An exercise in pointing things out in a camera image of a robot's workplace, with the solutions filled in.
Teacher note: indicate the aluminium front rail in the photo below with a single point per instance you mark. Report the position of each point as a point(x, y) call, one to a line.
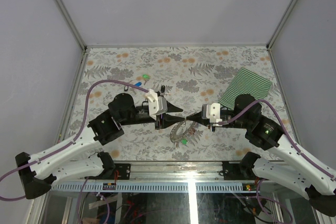
point(168, 177)

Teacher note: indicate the floral table mat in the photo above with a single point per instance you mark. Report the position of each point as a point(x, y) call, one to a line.
point(192, 76)

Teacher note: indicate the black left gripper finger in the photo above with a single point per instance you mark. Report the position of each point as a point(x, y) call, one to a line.
point(172, 109)
point(166, 120)

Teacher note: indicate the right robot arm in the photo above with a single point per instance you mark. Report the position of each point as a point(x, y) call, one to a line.
point(308, 176)

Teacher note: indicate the green key tag far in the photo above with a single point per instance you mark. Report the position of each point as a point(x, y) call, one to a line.
point(146, 77)

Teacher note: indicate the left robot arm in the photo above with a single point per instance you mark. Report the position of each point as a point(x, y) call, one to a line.
point(41, 171)

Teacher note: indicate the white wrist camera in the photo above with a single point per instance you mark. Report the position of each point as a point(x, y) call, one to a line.
point(213, 112)
point(157, 104)

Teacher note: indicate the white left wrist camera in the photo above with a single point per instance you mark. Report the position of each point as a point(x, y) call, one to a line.
point(157, 104)

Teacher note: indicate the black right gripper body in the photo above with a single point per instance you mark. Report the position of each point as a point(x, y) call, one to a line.
point(229, 115)

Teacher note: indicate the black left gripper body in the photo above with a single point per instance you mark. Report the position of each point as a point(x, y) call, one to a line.
point(140, 118)

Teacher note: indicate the green striped cloth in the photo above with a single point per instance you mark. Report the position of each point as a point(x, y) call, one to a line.
point(245, 82)

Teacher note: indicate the blue key tag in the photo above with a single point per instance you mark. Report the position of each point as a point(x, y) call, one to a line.
point(137, 84)

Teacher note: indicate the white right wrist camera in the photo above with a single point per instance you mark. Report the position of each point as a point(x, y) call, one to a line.
point(213, 112)

